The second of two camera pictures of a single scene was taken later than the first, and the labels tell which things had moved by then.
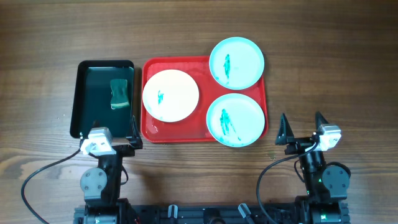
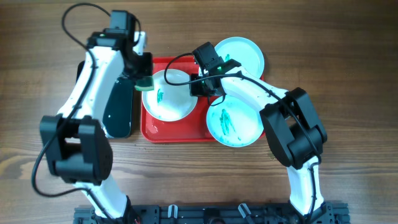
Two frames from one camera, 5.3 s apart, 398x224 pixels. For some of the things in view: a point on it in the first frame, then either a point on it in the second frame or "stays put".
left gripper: (133, 140) -> (145, 69)
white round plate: (170, 95) stays put
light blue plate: (237, 63) stays put
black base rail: (208, 214) stays put
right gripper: (284, 136) -> (194, 91)
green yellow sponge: (120, 98) -> (145, 83)
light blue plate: (236, 120) stays put
